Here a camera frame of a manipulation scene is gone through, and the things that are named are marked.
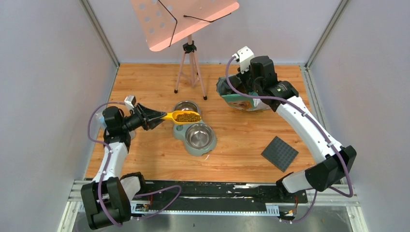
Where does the clear blue water bottle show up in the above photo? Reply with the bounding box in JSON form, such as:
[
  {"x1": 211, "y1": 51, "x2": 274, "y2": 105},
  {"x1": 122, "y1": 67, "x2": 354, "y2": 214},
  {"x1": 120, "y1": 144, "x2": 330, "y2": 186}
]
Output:
[{"x1": 97, "y1": 115, "x2": 106, "y2": 128}]

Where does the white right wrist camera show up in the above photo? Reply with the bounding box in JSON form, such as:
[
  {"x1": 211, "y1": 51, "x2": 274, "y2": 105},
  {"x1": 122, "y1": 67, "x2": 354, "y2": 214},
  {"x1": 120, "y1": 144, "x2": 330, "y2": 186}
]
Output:
[{"x1": 233, "y1": 46, "x2": 254, "y2": 74}]

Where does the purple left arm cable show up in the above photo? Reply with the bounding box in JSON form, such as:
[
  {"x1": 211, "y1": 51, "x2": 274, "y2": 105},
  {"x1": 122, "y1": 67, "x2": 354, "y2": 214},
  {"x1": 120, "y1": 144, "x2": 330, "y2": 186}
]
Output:
[{"x1": 88, "y1": 101, "x2": 183, "y2": 228}]

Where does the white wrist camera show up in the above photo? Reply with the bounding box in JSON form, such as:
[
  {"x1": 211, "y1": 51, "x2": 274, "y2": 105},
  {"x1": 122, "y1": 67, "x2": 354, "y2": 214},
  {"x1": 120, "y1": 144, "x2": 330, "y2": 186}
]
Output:
[
  {"x1": 124, "y1": 95, "x2": 137, "y2": 115},
  {"x1": 233, "y1": 46, "x2": 254, "y2": 74}
]

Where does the green dog food bag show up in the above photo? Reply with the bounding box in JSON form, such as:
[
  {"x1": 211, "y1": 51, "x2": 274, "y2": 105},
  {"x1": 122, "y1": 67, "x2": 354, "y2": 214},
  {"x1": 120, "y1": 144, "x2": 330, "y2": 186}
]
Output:
[{"x1": 216, "y1": 75, "x2": 270, "y2": 111}]

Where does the brown kibble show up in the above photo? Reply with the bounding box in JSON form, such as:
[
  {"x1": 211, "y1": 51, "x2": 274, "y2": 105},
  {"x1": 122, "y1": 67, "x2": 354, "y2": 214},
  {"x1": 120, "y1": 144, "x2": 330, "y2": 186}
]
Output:
[{"x1": 175, "y1": 112, "x2": 202, "y2": 123}]

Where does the green double pet bowl stand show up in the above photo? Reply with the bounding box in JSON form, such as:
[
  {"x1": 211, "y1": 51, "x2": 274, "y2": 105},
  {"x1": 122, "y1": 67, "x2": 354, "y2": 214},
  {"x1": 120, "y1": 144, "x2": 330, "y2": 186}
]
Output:
[{"x1": 173, "y1": 120, "x2": 217, "y2": 157}]

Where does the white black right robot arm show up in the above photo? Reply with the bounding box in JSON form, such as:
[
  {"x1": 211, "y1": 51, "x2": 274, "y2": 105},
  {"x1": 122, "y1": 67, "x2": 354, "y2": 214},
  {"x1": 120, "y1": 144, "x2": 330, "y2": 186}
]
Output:
[{"x1": 233, "y1": 54, "x2": 357, "y2": 202}]

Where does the pink music stand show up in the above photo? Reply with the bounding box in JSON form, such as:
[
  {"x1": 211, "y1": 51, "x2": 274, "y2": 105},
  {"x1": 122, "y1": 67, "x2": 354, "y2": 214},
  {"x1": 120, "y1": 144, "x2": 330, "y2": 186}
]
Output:
[{"x1": 131, "y1": 0, "x2": 240, "y2": 100}]

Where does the dark grey studded plate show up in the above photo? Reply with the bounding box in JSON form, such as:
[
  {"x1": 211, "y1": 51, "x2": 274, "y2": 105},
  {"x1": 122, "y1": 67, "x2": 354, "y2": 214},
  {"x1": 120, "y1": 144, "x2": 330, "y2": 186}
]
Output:
[{"x1": 261, "y1": 136, "x2": 299, "y2": 172}]

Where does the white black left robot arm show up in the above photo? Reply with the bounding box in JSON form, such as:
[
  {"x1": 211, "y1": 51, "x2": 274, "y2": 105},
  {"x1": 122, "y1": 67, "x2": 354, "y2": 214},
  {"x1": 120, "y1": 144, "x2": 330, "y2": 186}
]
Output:
[{"x1": 81, "y1": 102, "x2": 167, "y2": 230}]

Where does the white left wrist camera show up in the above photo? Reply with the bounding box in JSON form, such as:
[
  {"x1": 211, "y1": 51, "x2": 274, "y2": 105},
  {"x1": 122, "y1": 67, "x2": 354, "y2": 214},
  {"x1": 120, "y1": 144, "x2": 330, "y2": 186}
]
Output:
[{"x1": 124, "y1": 95, "x2": 137, "y2": 115}]

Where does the yellow plastic scoop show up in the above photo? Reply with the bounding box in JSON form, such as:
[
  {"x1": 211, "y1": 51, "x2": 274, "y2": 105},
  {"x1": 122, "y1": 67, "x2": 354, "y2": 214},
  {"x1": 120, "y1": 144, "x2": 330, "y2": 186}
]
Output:
[{"x1": 161, "y1": 111, "x2": 202, "y2": 125}]

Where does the near steel bowl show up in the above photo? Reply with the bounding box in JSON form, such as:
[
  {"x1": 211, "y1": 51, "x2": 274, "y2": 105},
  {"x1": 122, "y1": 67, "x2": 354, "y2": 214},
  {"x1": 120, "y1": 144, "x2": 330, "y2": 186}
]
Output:
[{"x1": 185, "y1": 123, "x2": 214, "y2": 149}]

